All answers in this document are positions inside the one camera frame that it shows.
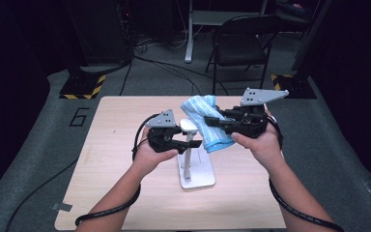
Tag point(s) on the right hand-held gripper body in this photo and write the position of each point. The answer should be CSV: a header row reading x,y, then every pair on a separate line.
x,y
251,124

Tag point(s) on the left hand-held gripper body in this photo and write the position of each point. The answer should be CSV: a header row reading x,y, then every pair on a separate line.
x,y
161,138

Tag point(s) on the blue striped cloth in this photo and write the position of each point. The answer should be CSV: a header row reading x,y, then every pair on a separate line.
x,y
199,109

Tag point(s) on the white desk lamp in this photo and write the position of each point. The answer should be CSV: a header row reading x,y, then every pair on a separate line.
x,y
194,174

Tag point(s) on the person's left hand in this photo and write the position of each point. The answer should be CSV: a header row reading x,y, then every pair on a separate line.
x,y
148,159

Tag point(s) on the person's right hand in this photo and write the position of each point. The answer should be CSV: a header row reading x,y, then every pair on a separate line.
x,y
265,148

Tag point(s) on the black stand with striped base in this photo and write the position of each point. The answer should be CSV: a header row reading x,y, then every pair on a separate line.
x,y
294,87
80,87

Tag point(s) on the black folding chair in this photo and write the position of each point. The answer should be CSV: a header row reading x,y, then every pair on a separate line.
x,y
238,48

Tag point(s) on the grey tape piece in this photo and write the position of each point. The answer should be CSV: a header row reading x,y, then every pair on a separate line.
x,y
62,207

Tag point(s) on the dark cabinet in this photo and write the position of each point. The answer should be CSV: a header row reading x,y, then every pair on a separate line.
x,y
103,32

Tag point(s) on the white table frame leg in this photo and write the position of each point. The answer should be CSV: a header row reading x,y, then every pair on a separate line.
x,y
189,38

